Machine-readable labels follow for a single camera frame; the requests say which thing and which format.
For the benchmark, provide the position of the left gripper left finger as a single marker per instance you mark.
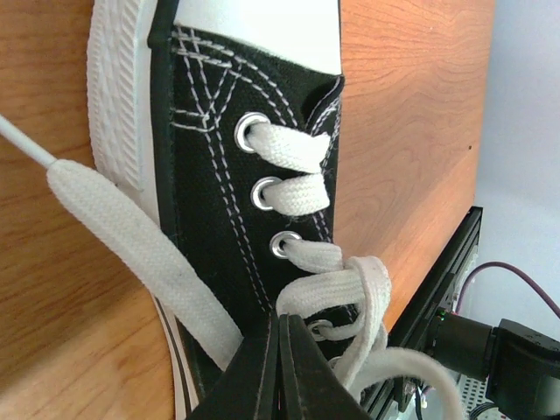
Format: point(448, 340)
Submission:
point(248, 389)

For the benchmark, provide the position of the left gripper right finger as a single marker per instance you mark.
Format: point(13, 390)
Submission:
point(309, 388)

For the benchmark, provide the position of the black canvas sneaker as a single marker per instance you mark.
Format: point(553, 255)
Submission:
point(170, 94)

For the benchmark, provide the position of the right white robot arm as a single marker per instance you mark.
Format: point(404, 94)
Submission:
point(520, 365)

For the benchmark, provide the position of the black aluminium frame rail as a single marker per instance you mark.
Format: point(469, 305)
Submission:
point(434, 295)

